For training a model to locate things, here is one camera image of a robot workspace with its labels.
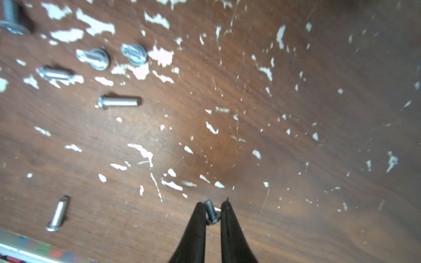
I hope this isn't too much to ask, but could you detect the silver screw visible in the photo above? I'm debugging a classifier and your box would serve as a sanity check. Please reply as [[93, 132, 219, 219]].
[[36, 66, 74, 83], [96, 95, 141, 110], [76, 49, 110, 71], [121, 44, 148, 66], [203, 199, 220, 226]]

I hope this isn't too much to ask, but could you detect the silver screw on table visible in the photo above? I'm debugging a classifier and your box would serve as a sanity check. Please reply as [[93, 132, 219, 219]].
[[96, 95, 141, 110], [76, 49, 110, 71], [121, 44, 148, 66], [36, 66, 74, 83]]

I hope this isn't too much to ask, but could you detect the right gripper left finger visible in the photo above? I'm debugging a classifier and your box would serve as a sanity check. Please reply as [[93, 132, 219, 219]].
[[169, 202, 207, 263]]

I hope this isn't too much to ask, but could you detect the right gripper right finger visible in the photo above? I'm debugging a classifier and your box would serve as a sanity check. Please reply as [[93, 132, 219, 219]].
[[220, 198, 258, 263]]

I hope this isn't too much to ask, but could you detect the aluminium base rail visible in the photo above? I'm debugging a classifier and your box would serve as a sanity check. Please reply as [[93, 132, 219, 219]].
[[1, 229, 96, 263]]

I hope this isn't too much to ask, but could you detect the lone screw near rail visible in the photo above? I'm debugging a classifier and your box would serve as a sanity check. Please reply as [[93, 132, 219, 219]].
[[46, 195, 70, 232]]

